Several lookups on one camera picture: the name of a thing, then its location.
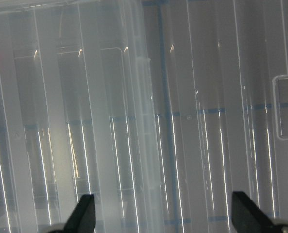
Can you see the clear plastic box lid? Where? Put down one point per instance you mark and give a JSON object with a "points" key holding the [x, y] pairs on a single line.
{"points": [[219, 72]]}

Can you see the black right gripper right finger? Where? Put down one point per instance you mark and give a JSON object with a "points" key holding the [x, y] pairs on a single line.
{"points": [[248, 218]]}

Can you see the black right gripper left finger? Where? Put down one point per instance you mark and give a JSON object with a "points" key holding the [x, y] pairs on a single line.
{"points": [[83, 217]]}

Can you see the clear plastic storage box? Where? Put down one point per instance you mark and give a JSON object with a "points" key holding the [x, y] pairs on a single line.
{"points": [[77, 116]]}

